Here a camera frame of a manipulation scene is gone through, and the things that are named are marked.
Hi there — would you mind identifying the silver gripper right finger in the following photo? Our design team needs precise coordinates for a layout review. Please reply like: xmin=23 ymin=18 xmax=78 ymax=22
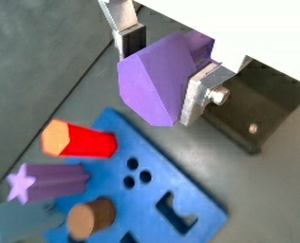
xmin=180 ymin=62 xmax=236 ymax=126

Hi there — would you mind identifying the black curved fixture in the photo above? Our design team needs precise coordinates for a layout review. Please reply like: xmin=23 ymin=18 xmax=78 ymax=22
xmin=204 ymin=60 xmax=300 ymax=154

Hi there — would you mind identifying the light blue tall block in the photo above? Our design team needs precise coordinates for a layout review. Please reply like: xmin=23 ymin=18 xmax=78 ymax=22
xmin=0 ymin=201 xmax=65 ymax=243

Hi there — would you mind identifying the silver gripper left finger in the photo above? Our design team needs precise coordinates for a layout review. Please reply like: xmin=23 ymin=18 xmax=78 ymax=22
xmin=98 ymin=0 xmax=146 ymax=59

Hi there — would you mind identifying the purple star prism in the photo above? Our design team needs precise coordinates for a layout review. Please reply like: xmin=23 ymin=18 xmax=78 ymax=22
xmin=7 ymin=163 xmax=90 ymax=204

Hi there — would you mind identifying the purple three prong object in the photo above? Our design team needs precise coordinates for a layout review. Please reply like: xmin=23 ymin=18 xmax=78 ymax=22
xmin=117 ymin=30 xmax=215 ymax=127

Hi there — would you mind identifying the blue insertion board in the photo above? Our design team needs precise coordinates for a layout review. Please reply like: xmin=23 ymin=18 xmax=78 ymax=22
xmin=57 ymin=108 xmax=228 ymax=243

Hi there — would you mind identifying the brown cylinder peg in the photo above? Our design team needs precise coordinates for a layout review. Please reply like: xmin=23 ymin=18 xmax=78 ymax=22
xmin=66 ymin=197 xmax=116 ymax=241

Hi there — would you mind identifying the red hexagonal prism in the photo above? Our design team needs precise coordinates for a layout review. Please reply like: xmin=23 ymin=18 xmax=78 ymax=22
xmin=41 ymin=119 xmax=118 ymax=158

